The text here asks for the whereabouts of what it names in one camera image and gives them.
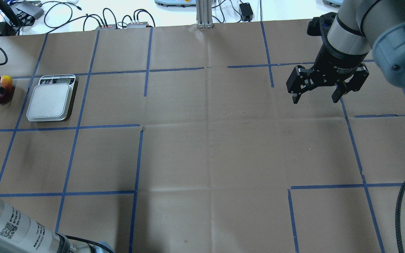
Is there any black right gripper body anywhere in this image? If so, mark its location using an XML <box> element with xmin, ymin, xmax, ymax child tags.
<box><xmin>286</xmin><ymin>45</ymin><xmax>369</xmax><ymax>94</ymax></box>

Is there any red yellow mango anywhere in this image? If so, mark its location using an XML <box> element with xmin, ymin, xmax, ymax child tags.
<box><xmin>0</xmin><ymin>75</ymin><xmax>15</xmax><ymax>104</ymax></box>

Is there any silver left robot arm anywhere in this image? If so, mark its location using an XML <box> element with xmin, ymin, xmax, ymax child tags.
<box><xmin>0</xmin><ymin>200</ymin><xmax>114</xmax><ymax>253</ymax></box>

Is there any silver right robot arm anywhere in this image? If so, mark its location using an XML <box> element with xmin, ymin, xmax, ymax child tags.
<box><xmin>286</xmin><ymin>0</ymin><xmax>405</xmax><ymax>104</ymax></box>

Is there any silver digital kitchen scale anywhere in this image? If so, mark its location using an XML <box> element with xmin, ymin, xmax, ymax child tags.
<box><xmin>26</xmin><ymin>74</ymin><xmax>78</xmax><ymax>122</ymax></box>

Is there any grey laptop hub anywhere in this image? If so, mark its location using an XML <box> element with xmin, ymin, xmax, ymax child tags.
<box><xmin>9</xmin><ymin>0</ymin><xmax>45</xmax><ymax>26</ymax></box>

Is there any black power adapter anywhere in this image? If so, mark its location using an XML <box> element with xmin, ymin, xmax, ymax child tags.
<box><xmin>239</xmin><ymin>2</ymin><xmax>254</xmax><ymax>21</ymax></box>

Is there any upper orange adapter box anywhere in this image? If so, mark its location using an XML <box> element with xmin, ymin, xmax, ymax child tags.
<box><xmin>95</xmin><ymin>24</ymin><xmax>117</xmax><ymax>30</ymax></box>

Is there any blue teach pendant tablet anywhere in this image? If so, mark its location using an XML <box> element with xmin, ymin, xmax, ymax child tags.
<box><xmin>154</xmin><ymin>0</ymin><xmax>197</xmax><ymax>8</ymax></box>

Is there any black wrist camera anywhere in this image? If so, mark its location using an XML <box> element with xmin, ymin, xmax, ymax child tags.
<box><xmin>307</xmin><ymin>12</ymin><xmax>336</xmax><ymax>40</ymax></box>

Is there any aluminium frame post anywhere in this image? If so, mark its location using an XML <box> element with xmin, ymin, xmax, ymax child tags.
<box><xmin>196</xmin><ymin>0</ymin><xmax>213</xmax><ymax>29</ymax></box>

